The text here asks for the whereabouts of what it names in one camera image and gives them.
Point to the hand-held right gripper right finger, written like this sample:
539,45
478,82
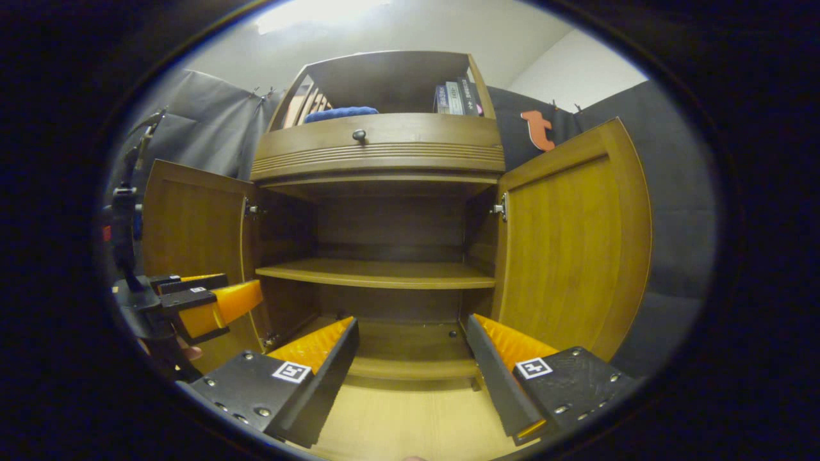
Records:
500,384

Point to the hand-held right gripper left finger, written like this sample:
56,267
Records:
327,390

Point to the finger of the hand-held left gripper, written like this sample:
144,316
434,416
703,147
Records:
192,284
221,310

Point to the wooden shoe cabinet door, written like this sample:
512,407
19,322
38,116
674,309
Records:
192,224
570,256

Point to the wooden double-door shoe cabinet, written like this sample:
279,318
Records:
384,80

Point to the metal door hinge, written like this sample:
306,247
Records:
251,208
500,208

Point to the wooden inner cabinet shelf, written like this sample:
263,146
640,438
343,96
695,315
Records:
378,274

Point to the wooden cabinet drawer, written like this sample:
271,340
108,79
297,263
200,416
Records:
423,153

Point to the black drawer knob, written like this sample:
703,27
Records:
359,135

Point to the blue folded cloth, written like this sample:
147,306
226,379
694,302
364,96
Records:
339,114

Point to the black backdrop cloth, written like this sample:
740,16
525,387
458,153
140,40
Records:
679,211

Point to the blue book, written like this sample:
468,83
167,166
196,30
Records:
441,101

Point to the grey book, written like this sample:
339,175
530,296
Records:
453,98

